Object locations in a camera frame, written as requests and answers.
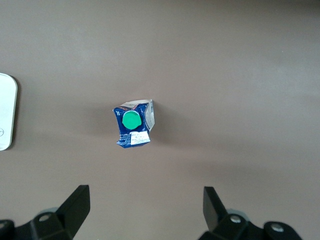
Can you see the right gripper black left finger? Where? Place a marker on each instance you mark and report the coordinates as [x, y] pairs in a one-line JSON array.
[[60, 225]]

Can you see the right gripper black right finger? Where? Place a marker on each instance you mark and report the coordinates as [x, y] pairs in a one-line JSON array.
[[225, 227]]

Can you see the blue milk carton green cap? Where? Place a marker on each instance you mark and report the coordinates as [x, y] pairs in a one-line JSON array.
[[132, 122]]

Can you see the cream tray with rabbit print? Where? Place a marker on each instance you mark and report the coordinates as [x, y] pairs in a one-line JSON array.
[[7, 112]]

